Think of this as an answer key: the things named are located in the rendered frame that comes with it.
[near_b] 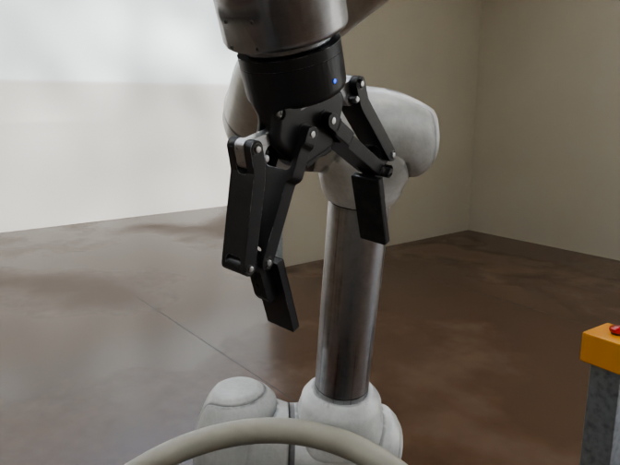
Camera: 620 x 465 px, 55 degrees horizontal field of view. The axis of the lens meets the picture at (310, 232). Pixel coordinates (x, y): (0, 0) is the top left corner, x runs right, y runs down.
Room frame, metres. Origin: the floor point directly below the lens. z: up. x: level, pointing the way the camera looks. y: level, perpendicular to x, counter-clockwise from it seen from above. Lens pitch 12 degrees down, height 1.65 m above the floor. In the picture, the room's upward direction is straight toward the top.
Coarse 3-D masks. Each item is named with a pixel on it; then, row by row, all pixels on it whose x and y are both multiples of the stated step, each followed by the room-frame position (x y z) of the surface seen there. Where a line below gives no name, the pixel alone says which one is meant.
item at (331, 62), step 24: (336, 48) 0.42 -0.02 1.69; (264, 72) 0.41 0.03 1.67; (288, 72) 0.41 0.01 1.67; (312, 72) 0.41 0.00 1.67; (336, 72) 0.43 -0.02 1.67; (264, 96) 0.42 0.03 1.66; (288, 96) 0.42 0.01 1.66; (312, 96) 0.42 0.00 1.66; (336, 96) 0.47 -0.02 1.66; (264, 120) 0.43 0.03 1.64; (288, 120) 0.43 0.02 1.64; (312, 120) 0.45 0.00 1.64; (288, 144) 0.43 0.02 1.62
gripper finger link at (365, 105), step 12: (360, 84) 0.49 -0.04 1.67; (360, 96) 0.50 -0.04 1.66; (348, 108) 0.51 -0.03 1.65; (360, 108) 0.50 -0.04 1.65; (372, 108) 0.51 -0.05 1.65; (348, 120) 0.52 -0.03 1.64; (360, 120) 0.51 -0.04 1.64; (372, 120) 0.51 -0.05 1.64; (360, 132) 0.53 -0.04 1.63; (372, 132) 0.52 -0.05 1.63; (384, 132) 0.53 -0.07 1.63; (372, 144) 0.54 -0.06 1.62; (384, 144) 0.53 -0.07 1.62; (384, 156) 0.54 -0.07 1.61
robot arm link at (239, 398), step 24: (240, 384) 1.04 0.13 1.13; (264, 384) 1.06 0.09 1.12; (216, 408) 0.98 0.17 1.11; (240, 408) 0.98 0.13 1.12; (264, 408) 0.99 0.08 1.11; (288, 408) 1.04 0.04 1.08; (216, 456) 0.96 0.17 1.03; (240, 456) 0.96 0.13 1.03; (264, 456) 0.96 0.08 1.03; (288, 456) 0.97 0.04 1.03
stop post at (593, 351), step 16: (592, 336) 1.41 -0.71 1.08; (608, 336) 1.40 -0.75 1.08; (592, 352) 1.40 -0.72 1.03; (608, 352) 1.37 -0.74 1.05; (592, 368) 1.42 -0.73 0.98; (608, 368) 1.37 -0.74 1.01; (592, 384) 1.42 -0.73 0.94; (608, 384) 1.38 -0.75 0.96; (592, 400) 1.41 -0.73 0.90; (608, 400) 1.38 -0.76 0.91; (592, 416) 1.41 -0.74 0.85; (608, 416) 1.38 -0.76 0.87; (592, 432) 1.41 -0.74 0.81; (608, 432) 1.37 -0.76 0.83; (592, 448) 1.40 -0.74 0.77; (608, 448) 1.37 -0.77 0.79; (592, 464) 1.40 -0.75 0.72; (608, 464) 1.36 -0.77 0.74
